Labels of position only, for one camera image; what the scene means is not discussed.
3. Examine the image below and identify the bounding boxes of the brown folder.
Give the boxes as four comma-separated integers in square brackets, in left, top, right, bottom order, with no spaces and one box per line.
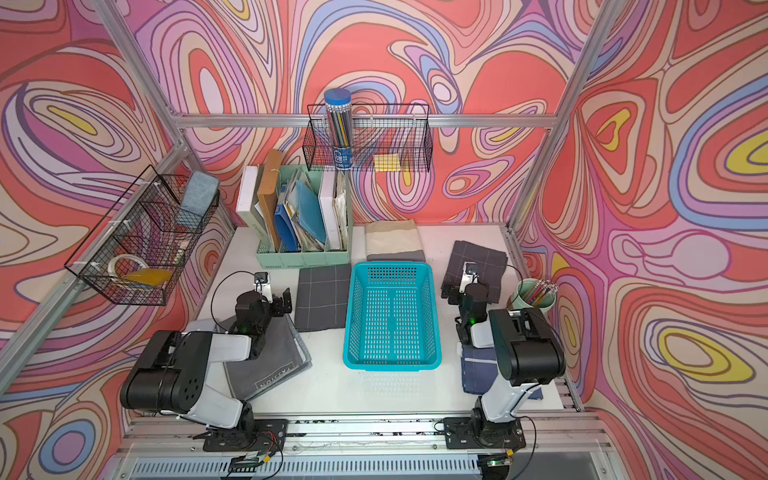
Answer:
[257,149,283,252]

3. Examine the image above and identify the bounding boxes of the left black wire basket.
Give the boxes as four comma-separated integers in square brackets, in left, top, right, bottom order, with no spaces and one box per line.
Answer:
[65,166,220,306]

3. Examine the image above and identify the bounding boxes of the navy pillowcase with yellow stripe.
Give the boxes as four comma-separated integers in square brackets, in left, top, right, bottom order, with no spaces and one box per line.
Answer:
[460,343,544,402]

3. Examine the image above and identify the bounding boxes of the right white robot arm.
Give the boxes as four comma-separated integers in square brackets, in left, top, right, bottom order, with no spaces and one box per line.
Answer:
[455,279,566,445]

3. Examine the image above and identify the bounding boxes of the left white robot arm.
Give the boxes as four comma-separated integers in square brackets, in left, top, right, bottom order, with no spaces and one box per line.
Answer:
[120,289,293,432]

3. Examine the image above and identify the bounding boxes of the grey pillowcase with label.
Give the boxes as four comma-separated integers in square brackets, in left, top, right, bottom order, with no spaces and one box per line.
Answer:
[224,315,312,401]

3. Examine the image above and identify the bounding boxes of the green pencil cup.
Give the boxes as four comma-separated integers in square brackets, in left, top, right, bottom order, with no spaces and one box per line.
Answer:
[507,278,558,313]

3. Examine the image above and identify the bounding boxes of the black wire basket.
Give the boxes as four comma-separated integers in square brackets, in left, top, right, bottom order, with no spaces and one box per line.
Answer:
[302,102,433,172]
[65,166,220,306]

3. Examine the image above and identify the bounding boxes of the white tape roll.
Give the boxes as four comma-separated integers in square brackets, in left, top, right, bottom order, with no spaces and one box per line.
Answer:
[107,254,149,279]

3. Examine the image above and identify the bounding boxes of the white binder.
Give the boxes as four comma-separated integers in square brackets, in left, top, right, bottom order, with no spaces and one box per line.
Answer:
[318,171,342,251]

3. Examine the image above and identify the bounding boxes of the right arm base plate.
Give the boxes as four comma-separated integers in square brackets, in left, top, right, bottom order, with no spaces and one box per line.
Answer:
[442,417,527,452]

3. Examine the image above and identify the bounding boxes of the grey blue sponge block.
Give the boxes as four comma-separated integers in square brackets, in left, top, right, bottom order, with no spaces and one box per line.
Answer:
[181,171,220,216]

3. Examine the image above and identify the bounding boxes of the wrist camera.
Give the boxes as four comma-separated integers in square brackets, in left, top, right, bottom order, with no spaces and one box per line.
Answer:
[253,271,272,303]
[462,262,479,282]

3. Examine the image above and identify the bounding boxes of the dark grey checked pillowcase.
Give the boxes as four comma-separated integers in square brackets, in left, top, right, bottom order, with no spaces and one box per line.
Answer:
[294,263,352,333]

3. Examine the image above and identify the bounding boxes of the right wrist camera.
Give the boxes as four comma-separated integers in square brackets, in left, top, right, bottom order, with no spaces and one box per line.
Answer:
[462,262,479,282]

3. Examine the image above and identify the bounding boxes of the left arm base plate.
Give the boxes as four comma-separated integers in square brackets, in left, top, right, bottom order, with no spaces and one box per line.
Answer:
[195,419,288,454]

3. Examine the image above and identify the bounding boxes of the white book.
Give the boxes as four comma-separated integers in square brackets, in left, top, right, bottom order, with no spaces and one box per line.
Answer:
[235,166,261,227]

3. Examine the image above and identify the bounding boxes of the yellow sticky notes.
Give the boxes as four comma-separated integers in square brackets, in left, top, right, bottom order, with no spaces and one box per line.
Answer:
[373,153,402,173]

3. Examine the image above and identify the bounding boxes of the back black wire basket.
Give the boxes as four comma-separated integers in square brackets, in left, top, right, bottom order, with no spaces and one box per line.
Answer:
[302,102,433,172]

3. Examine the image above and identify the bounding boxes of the yellow card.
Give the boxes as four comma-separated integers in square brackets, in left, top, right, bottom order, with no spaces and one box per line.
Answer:
[122,268,173,288]

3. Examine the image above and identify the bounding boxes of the blue lidded pencil tube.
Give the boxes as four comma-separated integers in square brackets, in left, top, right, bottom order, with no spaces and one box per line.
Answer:
[324,88,354,171]

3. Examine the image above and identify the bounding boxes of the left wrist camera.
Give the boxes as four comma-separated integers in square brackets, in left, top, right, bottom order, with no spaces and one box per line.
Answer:
[253,271,272,303]

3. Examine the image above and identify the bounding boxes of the beige and grey folded pillowcase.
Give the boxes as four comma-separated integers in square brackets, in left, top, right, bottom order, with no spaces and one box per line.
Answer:
[365,220,426,262]

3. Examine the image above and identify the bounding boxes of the blue folder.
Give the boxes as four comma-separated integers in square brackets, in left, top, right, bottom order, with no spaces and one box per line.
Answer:
[293,180,327,249]

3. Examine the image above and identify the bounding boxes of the teal plastic basket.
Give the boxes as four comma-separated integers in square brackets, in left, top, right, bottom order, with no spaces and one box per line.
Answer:
[343,261,442,372]

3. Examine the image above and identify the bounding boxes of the green file organizer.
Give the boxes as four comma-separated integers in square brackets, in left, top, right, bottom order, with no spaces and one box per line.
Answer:
[256,165,352,269]

